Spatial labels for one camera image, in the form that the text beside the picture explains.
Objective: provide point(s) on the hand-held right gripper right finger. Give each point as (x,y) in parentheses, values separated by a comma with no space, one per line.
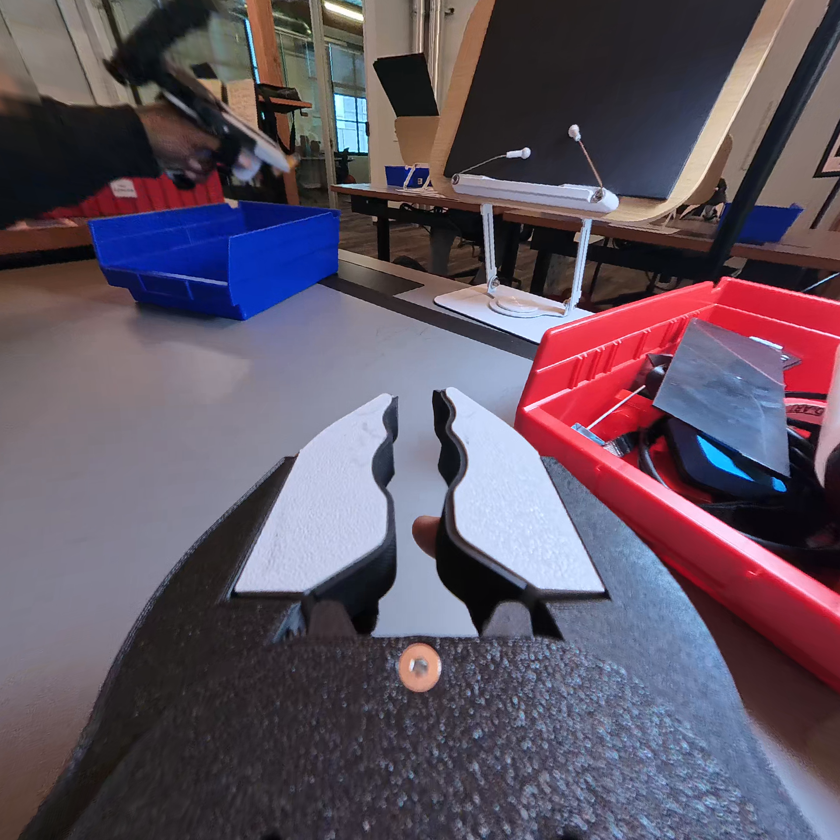
(512,518)

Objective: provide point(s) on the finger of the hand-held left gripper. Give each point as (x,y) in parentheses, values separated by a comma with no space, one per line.
(259,148)
(246,170)

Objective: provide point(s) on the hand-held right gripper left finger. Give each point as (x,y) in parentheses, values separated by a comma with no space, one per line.
(321,512)

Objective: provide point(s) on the blue plastic bin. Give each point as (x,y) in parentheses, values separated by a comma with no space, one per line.
(764,223)
(394,176)
(197,262)

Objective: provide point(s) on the red plastic bin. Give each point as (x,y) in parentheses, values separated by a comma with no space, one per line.
(722,558)

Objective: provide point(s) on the dark metal plate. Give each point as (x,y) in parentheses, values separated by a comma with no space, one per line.
(728,394)

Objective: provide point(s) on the person's left forearm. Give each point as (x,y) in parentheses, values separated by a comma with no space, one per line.
(65,157)

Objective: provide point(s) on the person's right hand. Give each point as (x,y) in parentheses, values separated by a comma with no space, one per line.
(426,535)

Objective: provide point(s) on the black bag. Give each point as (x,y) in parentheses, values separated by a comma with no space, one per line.
(275,95)

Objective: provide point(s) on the wooden support column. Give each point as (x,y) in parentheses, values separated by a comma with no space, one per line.
(262,39)

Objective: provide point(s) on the black wood-framed board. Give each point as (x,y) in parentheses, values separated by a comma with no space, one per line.
(590,79)
(407,85)

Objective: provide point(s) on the dark blue pouch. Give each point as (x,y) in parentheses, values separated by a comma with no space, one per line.
(695,466)

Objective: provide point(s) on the long wooden table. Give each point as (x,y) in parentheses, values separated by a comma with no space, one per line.
(774,253)

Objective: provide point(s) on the black-white marker sign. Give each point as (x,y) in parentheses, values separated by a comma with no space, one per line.
(832,154)

